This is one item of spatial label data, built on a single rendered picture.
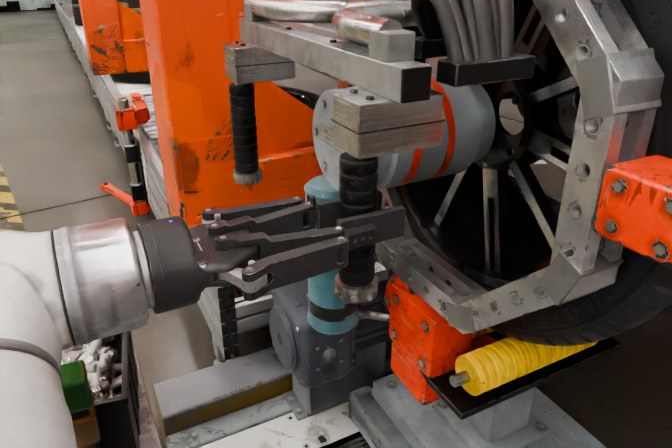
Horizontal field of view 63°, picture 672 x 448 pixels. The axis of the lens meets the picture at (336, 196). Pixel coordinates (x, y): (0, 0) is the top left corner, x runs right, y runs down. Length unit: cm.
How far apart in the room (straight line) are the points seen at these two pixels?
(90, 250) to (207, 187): 70
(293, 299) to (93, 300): 77
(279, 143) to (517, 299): 64
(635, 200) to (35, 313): 48
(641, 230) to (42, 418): 48
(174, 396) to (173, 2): 86
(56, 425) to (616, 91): 49
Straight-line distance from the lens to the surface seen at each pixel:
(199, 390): 140
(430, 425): 117
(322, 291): 90
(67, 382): 66
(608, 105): 55
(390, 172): 67
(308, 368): 116
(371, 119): 47
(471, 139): 72
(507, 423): 114
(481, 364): 83
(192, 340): 176
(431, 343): 86
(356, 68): 52
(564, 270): 62
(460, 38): 50
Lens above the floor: 106
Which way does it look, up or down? 24 degrees down
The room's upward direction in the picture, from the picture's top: straight up
